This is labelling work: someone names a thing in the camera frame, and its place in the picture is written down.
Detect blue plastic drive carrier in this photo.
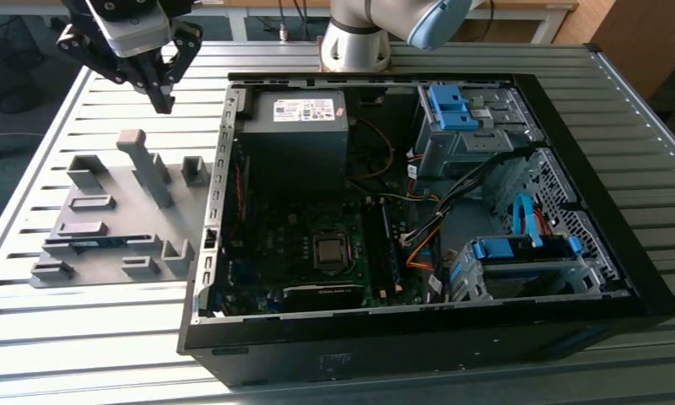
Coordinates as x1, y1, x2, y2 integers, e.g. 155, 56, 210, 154
427, 85, 479, 132

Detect multicolour power wires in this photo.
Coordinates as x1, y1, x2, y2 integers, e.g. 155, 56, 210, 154
379, 192, 443, 204

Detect white-framed wooden desk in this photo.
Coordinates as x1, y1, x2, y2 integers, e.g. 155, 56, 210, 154
202, 0, 580, 44

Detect blue flat data wire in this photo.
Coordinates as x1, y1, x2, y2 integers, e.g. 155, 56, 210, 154
511, 192, 545, 248

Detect grey power supply unit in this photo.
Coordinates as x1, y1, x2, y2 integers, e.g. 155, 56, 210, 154
239, 90, 354, 191

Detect green motherboard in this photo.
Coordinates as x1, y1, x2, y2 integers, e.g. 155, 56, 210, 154
219, 197, 429, 316

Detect black graphics card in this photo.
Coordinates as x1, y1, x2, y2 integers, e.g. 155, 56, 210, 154
281, 281, 367, 313

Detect thin red wire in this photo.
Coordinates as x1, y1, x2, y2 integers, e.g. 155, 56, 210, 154
234, 159, 248, 221

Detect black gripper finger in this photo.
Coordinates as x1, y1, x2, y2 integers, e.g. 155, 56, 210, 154
55, 23, 147, 92
146, 20, 204, 115

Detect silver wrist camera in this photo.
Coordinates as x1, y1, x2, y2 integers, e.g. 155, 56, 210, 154
92, 0, 175, 59

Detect low metal disk bay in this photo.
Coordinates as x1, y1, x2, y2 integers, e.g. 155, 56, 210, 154
447, 235, 632, 303

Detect silver CPU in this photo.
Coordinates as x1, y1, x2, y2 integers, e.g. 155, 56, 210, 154
317, 239, 349, 264

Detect blue carrier with black disk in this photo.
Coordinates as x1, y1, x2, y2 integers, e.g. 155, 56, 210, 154
471, 235, 586, 262

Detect thin orange wire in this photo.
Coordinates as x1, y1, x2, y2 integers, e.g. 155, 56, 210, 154
349, 117, 397, 181

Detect tall metal drive cage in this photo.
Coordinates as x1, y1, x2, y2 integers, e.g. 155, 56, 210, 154
414, 84, 548, 181

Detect black open PC case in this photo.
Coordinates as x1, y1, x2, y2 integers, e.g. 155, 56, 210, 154
176, 71, 675, 387

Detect grey parts rack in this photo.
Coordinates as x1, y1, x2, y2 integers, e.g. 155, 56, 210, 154
28, 128, 212, 289

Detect brown wooden cabinet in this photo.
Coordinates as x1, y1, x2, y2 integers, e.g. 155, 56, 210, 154
554, 0, 675, 100

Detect black cable bundle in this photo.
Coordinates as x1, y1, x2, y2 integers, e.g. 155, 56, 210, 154
410, 149, 534, 246

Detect orange flat data wire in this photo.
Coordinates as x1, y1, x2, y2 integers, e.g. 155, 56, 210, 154
406, 227, 447, 270

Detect blue RAM stick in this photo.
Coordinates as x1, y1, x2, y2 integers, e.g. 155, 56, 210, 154
68, 238, 132, 251

